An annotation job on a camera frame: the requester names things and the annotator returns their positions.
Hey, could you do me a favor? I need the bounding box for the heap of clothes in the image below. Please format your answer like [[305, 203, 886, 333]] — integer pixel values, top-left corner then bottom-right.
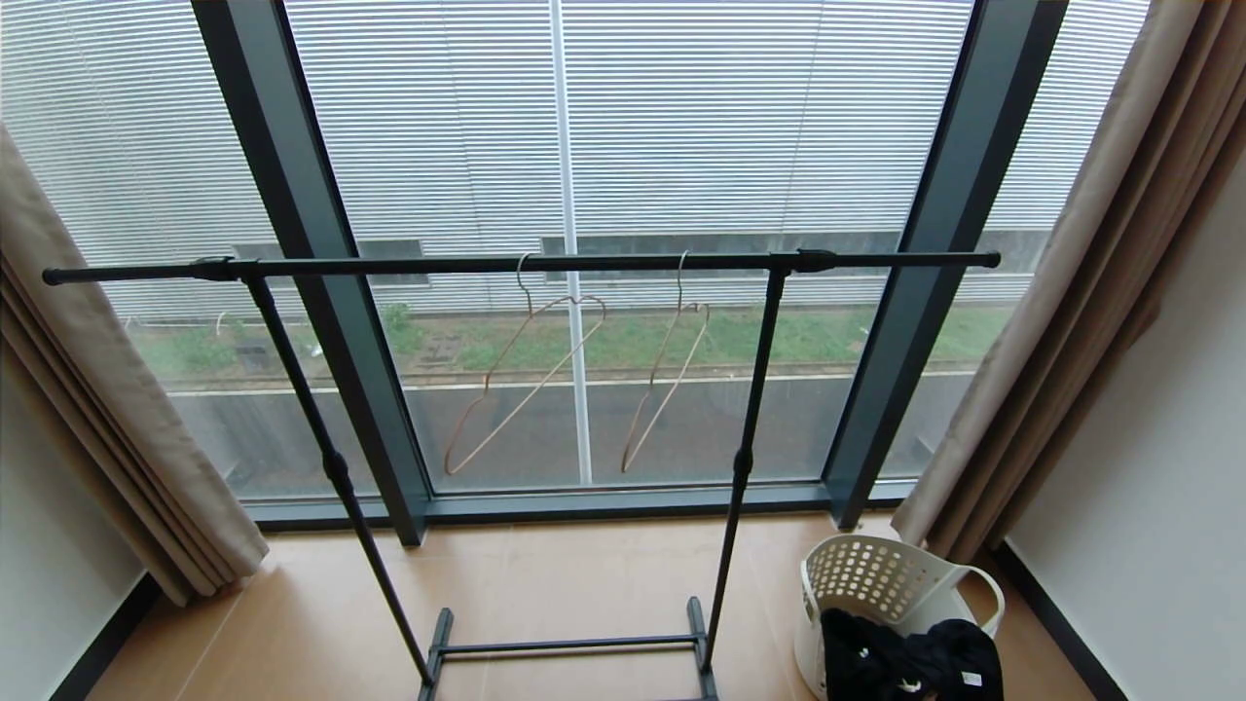
[[821, 608, 1005, 701]]

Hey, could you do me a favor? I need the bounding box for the pink clothes hanger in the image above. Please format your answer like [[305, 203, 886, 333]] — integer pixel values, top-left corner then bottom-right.
[[621, 251, 712, 474], [444, 253, 607, 477]]

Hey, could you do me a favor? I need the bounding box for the black clothes rack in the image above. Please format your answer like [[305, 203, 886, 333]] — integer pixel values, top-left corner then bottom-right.
[[42, 249, 1002, 701]]

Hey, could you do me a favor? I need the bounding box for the white laundry basket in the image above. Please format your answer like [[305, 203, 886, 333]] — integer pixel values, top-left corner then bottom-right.
[[793, 533, 1007, 701]]

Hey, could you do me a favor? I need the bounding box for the window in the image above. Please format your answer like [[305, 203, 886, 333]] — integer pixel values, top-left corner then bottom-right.
[[0, 0, 1152, 548]]

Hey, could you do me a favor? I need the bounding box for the beige curtain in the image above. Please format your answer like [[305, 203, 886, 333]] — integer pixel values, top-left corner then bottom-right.
[[0, 127, 270, 607], [891, 0, 1246, 566]]

